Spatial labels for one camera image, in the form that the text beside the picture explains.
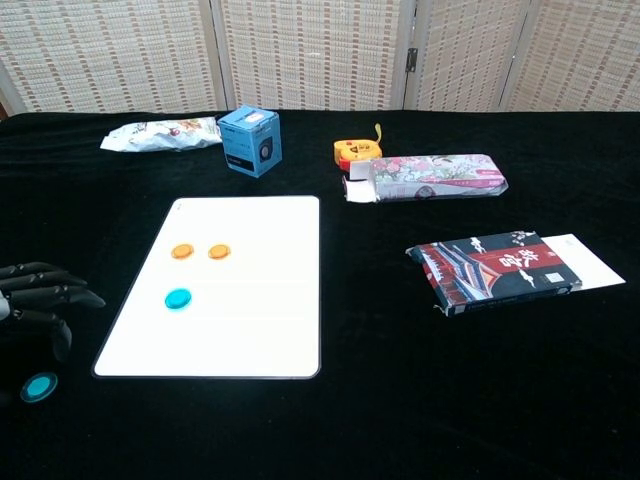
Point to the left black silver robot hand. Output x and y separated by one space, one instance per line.
40 295

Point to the cyan disc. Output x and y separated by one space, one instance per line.
178 298
39 386

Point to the orange disc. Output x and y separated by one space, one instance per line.
182 251
219 251

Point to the white printed snack bag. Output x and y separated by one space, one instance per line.
160 135

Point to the white magnetic board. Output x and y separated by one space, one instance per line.
250 325

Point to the small blue cardboard box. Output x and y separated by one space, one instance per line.
250 145

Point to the yellow tape measure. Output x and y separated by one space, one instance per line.
355 149

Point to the woven folding screen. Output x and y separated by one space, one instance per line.
310 50

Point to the black velvet tablecloth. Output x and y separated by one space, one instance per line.
400 400

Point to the pink floral long box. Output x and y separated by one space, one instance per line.
435 175

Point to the metal screen hinge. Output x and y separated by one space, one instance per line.
411 59

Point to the dark red patterned box sleeve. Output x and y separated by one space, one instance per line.
490 275

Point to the white inner box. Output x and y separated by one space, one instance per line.
590 265

